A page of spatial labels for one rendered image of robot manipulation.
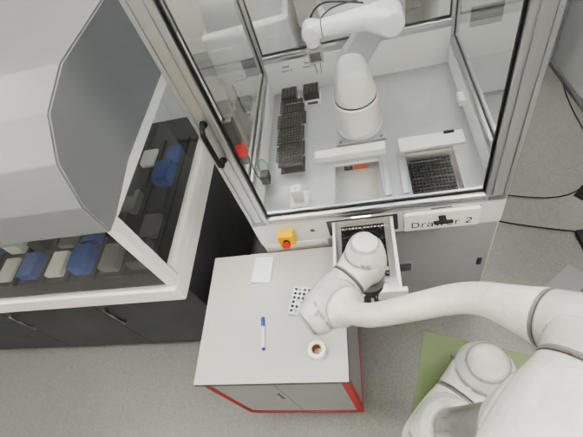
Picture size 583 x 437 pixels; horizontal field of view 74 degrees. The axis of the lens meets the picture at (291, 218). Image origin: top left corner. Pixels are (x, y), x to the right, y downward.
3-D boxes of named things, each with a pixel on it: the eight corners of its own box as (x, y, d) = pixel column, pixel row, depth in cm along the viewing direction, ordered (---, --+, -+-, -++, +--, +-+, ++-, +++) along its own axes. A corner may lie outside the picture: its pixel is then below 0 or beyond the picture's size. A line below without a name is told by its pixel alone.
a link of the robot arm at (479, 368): (520, 380, 115) (538, 357, 98) (486, 430, 110) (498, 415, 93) (469, 344, 124) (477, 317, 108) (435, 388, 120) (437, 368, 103)
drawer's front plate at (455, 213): (478, 224, 159) (481, 207, 150) (404, 231, 165) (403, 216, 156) (477, 220, 160) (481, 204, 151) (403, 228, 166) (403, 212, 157)
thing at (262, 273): (271, 283, 173) (269, 282, 172) (252, 283, 175) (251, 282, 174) (274, 258, 180) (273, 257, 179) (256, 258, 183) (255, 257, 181)
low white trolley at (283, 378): (368, 417, 201) (349, 381, 142) (254, 417, 215) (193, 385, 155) (360, 310, 235) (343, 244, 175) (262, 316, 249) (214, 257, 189)
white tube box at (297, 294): (308, 319, 159) (306, 315, 156) (289, 316, 162) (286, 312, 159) (314, 290, 166) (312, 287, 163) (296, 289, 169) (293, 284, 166)
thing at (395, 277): (403, 296, 147) (402, 290, 142) (336, 302, 153) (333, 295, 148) (391, 211, 170) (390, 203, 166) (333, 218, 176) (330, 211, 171)
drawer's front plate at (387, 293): (409, 303, 147) (408, 290, 138) (332, 308, 153) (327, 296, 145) (408, 298, 148) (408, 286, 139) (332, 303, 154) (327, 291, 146)
